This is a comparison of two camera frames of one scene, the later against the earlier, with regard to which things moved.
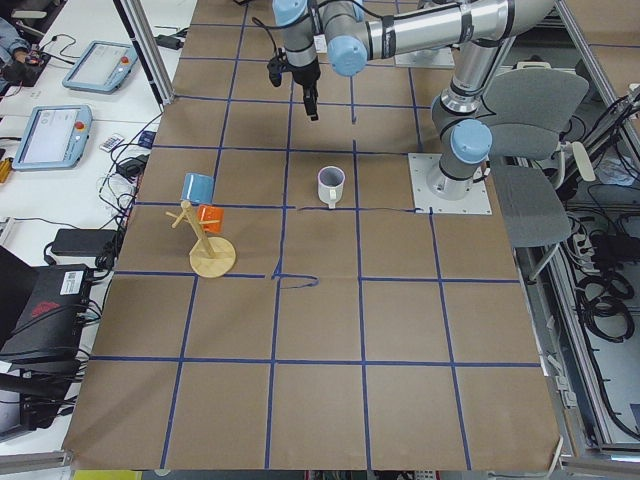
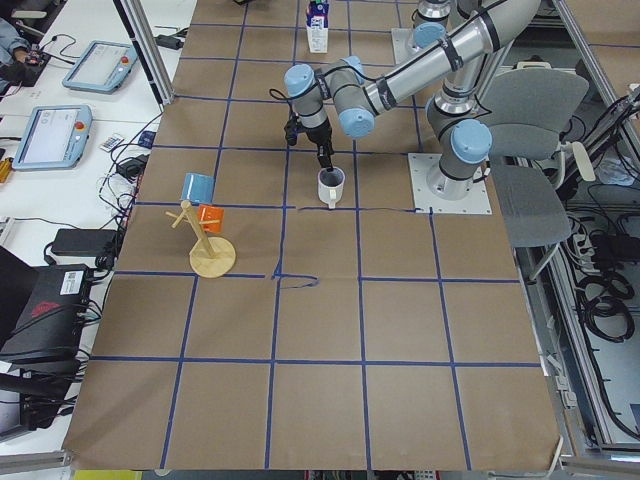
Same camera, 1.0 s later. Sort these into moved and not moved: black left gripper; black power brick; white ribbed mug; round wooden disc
Moved: black left gripper
Not moved: black power brick; round wooden disc; white ribbed mug
